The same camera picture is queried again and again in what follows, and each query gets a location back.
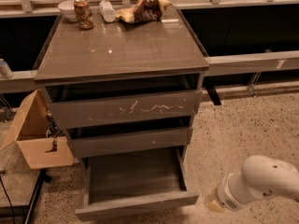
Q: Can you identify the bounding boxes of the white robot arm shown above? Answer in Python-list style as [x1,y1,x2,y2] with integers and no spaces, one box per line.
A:
[205,155,299,213]

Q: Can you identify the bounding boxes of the grey metal railing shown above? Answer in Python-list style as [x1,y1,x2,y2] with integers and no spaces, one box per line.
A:
[0,50,299,93]

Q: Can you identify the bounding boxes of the grey drawer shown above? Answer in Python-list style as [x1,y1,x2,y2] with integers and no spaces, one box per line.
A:
[76,147,198,221]
[67,127,193,158]
[49,90,202,129]

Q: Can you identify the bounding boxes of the black cable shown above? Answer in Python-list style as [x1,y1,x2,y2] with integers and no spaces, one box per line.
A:
[0,175,17,224]

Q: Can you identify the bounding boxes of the grey bottom drawer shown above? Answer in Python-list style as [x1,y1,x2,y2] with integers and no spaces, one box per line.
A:
[76,147,198,221]

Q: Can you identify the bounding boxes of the crumpled brown snack bag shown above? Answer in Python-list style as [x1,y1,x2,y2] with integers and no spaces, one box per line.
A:
[116,0,171,23]

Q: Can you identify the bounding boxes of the brown drink can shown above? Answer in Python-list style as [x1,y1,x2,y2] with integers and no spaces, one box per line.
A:
[74,0,93,30]

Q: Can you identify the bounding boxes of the open cardboard box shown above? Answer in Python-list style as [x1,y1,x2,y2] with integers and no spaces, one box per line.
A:
[1,91,74,169]

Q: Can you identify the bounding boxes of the grey drawer cabinet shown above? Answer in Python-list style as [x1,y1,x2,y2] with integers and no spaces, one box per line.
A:
[32,4,210,161]

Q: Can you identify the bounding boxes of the black metal floor stand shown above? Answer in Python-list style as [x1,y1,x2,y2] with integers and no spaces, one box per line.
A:
[0,169,51,224]

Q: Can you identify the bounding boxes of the grey middle drawer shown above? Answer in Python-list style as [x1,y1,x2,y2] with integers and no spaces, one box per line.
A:
[67,127,193,158]

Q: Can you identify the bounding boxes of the white can on ledge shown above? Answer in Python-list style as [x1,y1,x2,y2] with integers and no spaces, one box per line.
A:
[0,59,13,78]

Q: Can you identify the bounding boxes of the grey top drawer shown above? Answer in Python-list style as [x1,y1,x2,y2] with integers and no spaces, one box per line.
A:
[49,90,202,129]

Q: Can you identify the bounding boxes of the white bowl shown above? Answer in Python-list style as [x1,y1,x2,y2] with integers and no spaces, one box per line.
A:
[58,0,77,21]

